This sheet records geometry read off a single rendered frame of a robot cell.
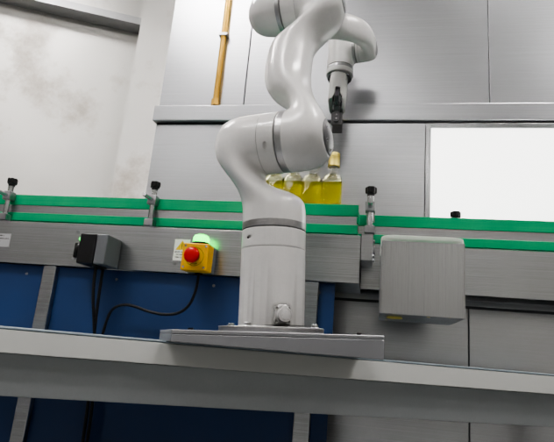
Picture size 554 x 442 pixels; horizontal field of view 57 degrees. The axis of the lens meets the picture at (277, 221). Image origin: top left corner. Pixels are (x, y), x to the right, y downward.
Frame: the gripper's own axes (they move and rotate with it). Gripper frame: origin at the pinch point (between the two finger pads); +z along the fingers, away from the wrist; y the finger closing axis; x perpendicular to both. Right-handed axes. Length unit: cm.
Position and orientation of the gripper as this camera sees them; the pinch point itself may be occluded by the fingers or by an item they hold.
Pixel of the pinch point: (337, 123)
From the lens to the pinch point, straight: 158.1
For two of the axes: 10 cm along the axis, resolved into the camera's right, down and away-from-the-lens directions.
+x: 9.8, 0.4, -1.8
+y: -1.6, -2.6, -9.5
